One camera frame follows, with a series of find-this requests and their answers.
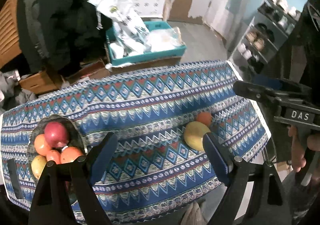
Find teal cardboard box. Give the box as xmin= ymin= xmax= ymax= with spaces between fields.
xmin=106 ymin=21 xmax=187 ymax=66

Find patterned blue tablecloth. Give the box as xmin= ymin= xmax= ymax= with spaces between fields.
xmin=1 ymin=60 xmax=271 ymax=224

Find white printed plastic bag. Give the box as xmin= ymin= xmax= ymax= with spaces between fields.
xmin=88 ymin=0 xmax=150 ymax=53

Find glass fruit bowl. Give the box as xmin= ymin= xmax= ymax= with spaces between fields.
xmin=26 ymin=114 xmax=89 ymax=206

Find orange tangerine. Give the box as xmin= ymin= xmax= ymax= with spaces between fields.
xmin=34 ymin=134 xmax=52 ymax=156
xmin=196 ymin=111 xmax=212 ymax=127

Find brown cardboard box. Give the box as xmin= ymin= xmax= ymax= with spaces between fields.
xmin=19 ymin=59 xmax=110 ymax=95

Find person's right hand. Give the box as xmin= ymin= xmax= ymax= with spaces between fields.
xmin=288 ymin=126 xmax=319 ymax=172

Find red apple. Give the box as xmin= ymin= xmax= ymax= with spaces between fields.
xmin=44 ymin=121 xmax=69 ymax=148

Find green pear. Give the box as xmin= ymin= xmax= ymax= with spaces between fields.
xmin=31 ymin=155 xmax=47 ymax=179

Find clear plastic bag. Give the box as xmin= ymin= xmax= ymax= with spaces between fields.
xmin=145 ymin=27 xmax=184 ymax=53

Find dark hanging clothes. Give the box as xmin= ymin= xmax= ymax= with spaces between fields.
xmin=17 ymin=0 xmax=112 ymax=77

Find yellow mango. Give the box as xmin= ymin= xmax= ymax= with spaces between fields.
xmin=183 ymin=121 xmax=210 ymax=152

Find grey shoe rack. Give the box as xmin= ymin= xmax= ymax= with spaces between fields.
xmin=229 ymin=0 xmax=300 ymax=79

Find orange fruit in bowl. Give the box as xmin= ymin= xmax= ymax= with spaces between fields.
xmin=46 ymin=149 xmax=61 ymax=165

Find white patterned storage box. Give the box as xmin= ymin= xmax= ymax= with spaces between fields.
xmin=132 ymin=0 xmax=167 ymax=18

